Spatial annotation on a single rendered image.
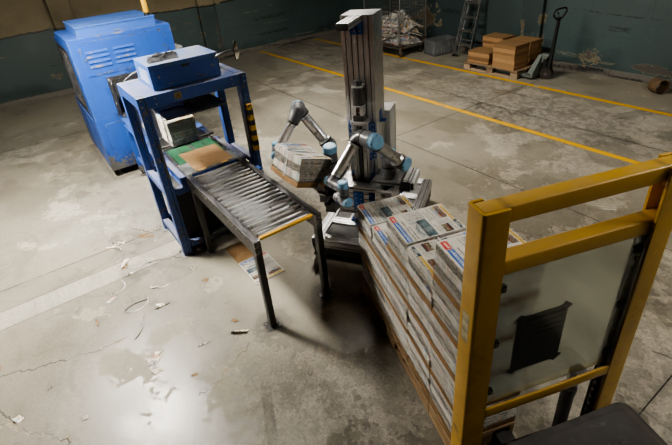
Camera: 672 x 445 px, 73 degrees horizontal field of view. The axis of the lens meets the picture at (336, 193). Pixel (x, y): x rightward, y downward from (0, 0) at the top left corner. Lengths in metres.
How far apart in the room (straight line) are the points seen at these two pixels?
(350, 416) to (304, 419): 0.28
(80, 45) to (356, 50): 3.61
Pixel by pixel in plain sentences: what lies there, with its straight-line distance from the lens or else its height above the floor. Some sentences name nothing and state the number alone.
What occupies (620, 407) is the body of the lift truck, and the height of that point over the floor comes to 0.78.
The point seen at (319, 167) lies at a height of 1.06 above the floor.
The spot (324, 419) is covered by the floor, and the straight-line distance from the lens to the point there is 3.09.
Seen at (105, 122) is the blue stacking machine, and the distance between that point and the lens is 6.37.
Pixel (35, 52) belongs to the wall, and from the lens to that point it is 11.33.
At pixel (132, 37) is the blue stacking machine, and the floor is 1.65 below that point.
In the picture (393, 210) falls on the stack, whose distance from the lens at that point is 3.22.
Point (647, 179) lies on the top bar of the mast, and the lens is 1.70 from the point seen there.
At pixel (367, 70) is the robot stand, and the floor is 1.63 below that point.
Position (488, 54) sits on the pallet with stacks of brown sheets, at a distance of 9.22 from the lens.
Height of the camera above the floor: 2.56
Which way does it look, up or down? 30 degrees down
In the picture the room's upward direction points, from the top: 5 degrees counter-clockwise
